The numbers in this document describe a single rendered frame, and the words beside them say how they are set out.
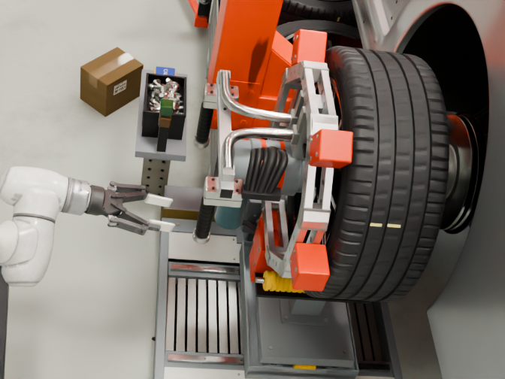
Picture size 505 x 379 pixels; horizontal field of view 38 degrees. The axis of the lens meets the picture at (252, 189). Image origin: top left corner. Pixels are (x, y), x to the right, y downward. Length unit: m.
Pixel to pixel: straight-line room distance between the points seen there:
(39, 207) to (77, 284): 0.88
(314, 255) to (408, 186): 0.27
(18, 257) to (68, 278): 0.90
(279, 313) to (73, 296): 0.73
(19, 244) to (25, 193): 0.13
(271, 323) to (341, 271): 0.68
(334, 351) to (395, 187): 0.86
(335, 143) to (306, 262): 0.29
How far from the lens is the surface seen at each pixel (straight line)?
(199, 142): 2.06
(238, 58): 2.28
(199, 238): 1.83
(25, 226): 1.80
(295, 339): 2.37
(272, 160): 1.66
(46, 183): 1.84
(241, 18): 2.19
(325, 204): 1.68
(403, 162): 1.67
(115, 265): 2.71
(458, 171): 2.02
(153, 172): 2.81
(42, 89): 3.35
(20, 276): 1.80
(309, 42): 1.92
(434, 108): 1.75
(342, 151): 1.59
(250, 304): 2.50
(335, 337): 2.41
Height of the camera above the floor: 2.20
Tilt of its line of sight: 47 degrees down
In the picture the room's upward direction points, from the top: 15 degrees clockwise
